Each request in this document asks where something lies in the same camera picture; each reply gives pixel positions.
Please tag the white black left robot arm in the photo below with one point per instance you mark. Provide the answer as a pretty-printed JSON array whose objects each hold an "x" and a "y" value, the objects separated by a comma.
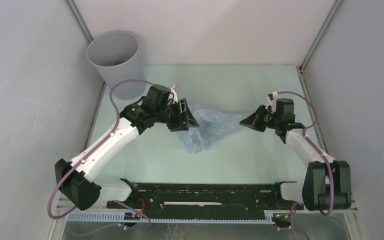
[{"x": 76, "y": 178}]

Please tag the grey plastic trash bin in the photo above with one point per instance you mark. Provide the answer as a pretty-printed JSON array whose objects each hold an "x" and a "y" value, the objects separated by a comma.
[{"x": 117, "y": 57}]

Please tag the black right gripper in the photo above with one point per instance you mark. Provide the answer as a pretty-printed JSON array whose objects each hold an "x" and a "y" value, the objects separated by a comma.
[{"x": 255, "y": 121}]

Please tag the aluminium frame rail left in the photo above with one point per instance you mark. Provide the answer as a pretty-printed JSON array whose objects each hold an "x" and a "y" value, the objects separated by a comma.
[{"x": 82, "y": 25}]

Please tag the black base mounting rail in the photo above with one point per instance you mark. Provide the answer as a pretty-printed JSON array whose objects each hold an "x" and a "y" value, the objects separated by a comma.
[{"x": 196, "y": 200}]

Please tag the aluminium frame rail right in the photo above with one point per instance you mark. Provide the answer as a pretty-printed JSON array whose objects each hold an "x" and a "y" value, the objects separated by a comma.
[{"x": 301, "y": 69}]

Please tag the aluminium frame rail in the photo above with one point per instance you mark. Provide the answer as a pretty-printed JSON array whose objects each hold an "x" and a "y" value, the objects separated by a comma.
[
  {"x": 301, "y": 69},
  {"x": 82, "y": 25}
]

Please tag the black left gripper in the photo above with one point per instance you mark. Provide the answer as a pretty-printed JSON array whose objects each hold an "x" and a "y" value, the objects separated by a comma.
[{"x": 187, "y": 119}]

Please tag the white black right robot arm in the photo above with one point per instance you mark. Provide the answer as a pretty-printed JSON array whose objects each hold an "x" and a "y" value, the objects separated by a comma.
[{"x": 327, "y": 183}]

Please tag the white slotted cable duct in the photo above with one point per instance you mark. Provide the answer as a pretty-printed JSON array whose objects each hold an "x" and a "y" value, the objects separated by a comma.
[{"x": 118, "y": 217}]

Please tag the blue translucent trash bag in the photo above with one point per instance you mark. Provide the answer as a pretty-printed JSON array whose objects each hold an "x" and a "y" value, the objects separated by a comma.
[{"x": 214, "y": 126}]

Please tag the small electronics board with leds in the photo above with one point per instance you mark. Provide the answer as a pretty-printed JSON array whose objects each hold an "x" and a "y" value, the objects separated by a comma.
[{"x": 131, "y": 216}]

